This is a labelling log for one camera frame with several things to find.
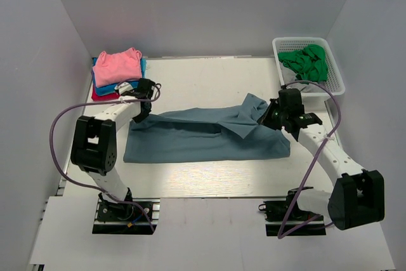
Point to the pink folded t-shirt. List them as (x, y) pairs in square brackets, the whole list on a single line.
[(117, 67)]

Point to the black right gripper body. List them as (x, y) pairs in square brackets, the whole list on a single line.
[(274, 117)]

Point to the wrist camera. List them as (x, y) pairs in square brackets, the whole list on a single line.
[(138, 88), (300, 118)]

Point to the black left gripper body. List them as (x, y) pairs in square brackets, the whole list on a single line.
[(138, 117)]

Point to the green t-shirt in basket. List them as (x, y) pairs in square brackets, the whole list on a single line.
[(308, 64)]

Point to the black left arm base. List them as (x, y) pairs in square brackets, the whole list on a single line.
[(113, 219)]

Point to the grey-blue t-shirt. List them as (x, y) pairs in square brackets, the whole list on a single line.
[(200, 135)]

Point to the grey t-shirt in basket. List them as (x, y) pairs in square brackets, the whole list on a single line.
[(304, 85)]

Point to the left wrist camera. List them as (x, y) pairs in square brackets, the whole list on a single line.
[(138, 88)]

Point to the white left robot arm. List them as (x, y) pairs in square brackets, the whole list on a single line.
[(94, 148)]

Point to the red folded t-shirt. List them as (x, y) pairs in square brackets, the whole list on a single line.
[(105, 98)]

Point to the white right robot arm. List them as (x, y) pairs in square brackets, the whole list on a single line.
[(358, 194)]

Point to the blue folded t-shirt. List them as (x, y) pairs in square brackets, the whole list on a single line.
[(109, 89)]

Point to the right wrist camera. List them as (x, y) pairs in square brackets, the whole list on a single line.
[(300, 118)]

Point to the white plastic laundry basket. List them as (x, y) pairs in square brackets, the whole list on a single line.
[(334, 81)]

